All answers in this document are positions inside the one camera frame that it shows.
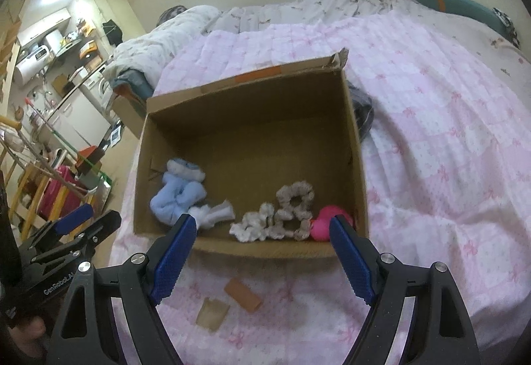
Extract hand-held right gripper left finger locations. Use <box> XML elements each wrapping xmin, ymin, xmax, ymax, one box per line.
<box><xmin>45</xmin><ymin>213</ymin><xmax>197</xmax><ymax>365</ymax></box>

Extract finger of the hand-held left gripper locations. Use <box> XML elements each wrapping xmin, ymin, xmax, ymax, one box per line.
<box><xmin>33</xmin><ymin>211</ymin><xmax>122</xmax><ymax>264</ymax></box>
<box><xmin>23</xmin><ymin>204</ymin><xmax>94</xmax><ymax>245</ymax></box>

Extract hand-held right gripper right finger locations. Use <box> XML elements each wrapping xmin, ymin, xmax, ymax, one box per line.
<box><xmin>329</xmin><ymin>214</ymin><xmax>482</xmax><ymax>365</ymax></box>

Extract pink heart toy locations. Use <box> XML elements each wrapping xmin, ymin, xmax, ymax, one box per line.
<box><xmin>310</xmin><ymin>205</ymin><xmax>356</xmax><ymax>242</ymax></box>

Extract light blue sock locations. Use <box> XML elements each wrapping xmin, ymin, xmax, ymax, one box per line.
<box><xmin>149</xmin><ymin>158</ymin><xmax>207</xmax><ymax>229</ymax></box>

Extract white sock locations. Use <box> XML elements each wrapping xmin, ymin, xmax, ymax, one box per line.
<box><xmin>191</xmin><ymin>199</ymin><xmax>235</xmax><ymax>231</ymax></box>

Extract brown cardboard box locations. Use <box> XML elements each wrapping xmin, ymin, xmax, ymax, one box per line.
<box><xmin>130</xmin><ymin>47</ymin><xmax>371</xmax><ymax>260</ymax></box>

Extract person's left hand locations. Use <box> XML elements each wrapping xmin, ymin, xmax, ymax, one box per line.
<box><xmin>0</xmin><ymin>307</ymin><xmax>47</xmax><ymax>365</ymax></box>

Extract tan flat sponge piece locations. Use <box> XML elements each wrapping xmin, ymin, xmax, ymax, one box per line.
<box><xmin>196</xmin><ymin>298</ymin><xmax>231</xmax><ymax>333</ymax></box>

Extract brown cardboard tube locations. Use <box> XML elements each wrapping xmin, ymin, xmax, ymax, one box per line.
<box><xmin>224</xmin><ymin>278</ymin><xmax>263</xmax><ymax>313</ymax></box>

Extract white kitchen counter cabinet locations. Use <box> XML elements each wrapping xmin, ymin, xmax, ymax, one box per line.
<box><xmin>50</xmin><ymin>91</ymin><xmax>112</xmax><ymax>147</ymax></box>

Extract large cardboard box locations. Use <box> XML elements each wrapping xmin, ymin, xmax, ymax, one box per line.
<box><xmin>113</xmin><ymin>95</ymin><xmax>149</xmax><ymax>138</ymax></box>

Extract white washing machine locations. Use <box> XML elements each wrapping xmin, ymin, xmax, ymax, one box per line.
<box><xmin>85</xmin><ymin>66</ymin><xmax>112</xmax><ymax>105</ymax></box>

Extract dark grey cloth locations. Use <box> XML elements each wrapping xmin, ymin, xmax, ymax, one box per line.
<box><xmin>346</xmin><ymin>79</ymin><xmax>375</xmax><ymax>142</ymax></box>

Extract white water heater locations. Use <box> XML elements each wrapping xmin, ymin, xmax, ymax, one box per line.
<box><xmin>14</xmin><ymin>54</ymin><xmax>51</xmax><ymax>86</ymax></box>

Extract pink bow print blanket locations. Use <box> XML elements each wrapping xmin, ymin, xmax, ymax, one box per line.
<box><xmin>109</xmin><ymin>12</ymin><xmax>531</xmax><ymax>365</ymax></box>

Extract black hanging garment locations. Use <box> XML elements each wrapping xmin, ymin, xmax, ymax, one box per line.
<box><xmin>102</xmin><ymin>19</ymin><xmax>124</xmax><ymax>46</ymax></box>

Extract white folded quilt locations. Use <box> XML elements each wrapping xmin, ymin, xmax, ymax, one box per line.
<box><xmin>110</xmin><ymin>5</ymin><xmax>222</xmax><ymax>79</ymax></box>

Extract dark patterned cloth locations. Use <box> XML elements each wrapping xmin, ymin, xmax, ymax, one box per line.
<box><xmin>158</xmin><ymin>5</ymin><xmax>187</xmax><ymax>28</ymax></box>

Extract white floral bed sheet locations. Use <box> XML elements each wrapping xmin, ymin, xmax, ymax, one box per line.
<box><xmin>207</xmin><ymin>0</ymin><xmax>523</xmax><ymax>71</ymax></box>

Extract black white patterned cloth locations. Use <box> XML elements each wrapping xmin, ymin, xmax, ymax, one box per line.
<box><xmin>493</xmin><ymin>7</ymin><xmax>521</xmax><ymax>50</ymax></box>

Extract teal pillow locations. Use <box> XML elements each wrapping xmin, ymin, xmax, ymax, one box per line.
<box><xmin>398</xmin><ymin>0</ymin><xmax>509</xmax><ymax>36</ymax></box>

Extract green handled mop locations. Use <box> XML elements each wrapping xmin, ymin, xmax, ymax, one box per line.
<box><xmin>25</xmin><ymin>97</ymin><xmax>114</xmax><ymax>187</ymax></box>

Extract cream wall cabinets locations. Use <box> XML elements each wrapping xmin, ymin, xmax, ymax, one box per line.
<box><xmin>19</xmin><ymin>7</ymin><xmax>72</xmax><ymax>47</ymax></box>

